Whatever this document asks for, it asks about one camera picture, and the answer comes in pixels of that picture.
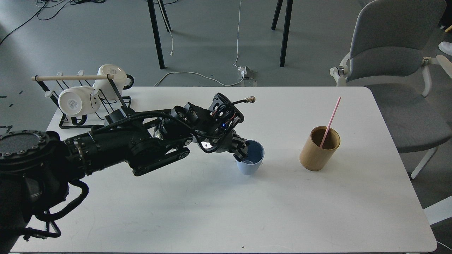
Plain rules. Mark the pink chopstick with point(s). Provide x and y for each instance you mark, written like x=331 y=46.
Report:
x=330 y=122

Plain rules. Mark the white mug on rack front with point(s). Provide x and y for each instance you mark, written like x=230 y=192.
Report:
x=78 y=101

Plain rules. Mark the black table leg left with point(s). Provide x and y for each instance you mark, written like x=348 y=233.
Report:
x=155 y=29

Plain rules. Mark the grey office chair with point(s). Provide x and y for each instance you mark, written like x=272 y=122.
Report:
x=387 y=44

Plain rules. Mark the black wire cup rack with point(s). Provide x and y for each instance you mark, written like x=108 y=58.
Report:
x=54 y=85

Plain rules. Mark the bamboo cylinder holder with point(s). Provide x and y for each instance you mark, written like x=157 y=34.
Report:
x=315 y=154

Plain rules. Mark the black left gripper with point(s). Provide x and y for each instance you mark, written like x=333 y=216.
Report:
x=215 y=127

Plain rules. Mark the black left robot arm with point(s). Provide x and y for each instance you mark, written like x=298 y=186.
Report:
x=41 y=174

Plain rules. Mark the white power plug adapter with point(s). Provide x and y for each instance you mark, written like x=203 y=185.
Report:
x=246 y=72

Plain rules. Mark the black table leg right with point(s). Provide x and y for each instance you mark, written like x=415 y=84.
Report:
x=286 y=30

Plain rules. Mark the black table leg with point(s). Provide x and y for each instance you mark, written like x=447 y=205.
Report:
x=286 y=30
x=155 y=29

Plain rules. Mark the blue plastic cup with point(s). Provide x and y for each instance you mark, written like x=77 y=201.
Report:
x=250 y=164

